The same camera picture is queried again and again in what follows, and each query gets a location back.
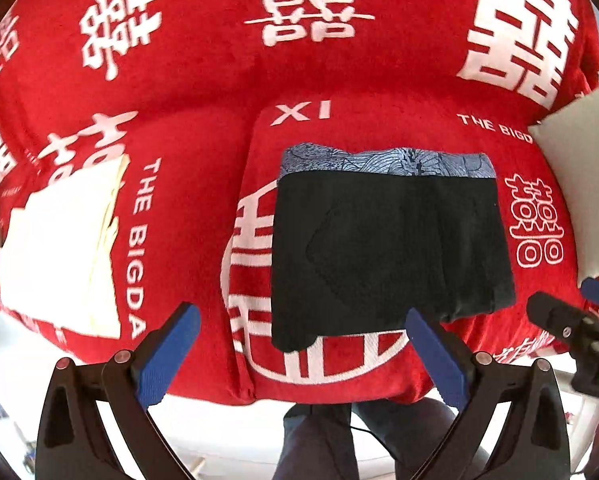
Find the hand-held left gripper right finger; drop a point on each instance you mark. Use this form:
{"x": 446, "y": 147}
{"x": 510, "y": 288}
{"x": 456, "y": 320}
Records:
{"x": 439, "y": 355}

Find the black pants with blue waistband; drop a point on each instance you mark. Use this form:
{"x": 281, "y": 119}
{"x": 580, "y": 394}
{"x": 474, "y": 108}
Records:
{"x": 389, "y": 250}

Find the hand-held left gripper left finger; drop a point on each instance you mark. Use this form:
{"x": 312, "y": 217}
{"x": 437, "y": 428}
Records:
{"x": 167, "y": 355}

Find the person's left leg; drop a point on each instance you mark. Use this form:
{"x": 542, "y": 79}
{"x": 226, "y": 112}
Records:
{"x": 312, "y": 445}

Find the white pillow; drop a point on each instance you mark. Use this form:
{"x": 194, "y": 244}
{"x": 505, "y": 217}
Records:
{"x": 587, "y": 175}

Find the red printed blanket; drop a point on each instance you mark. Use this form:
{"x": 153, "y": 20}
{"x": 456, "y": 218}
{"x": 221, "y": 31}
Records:
{"x": 204, "y": 85}

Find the cream folded cloth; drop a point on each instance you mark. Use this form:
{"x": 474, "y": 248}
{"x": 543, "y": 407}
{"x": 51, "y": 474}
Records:
{"x": 64, "y": 255}

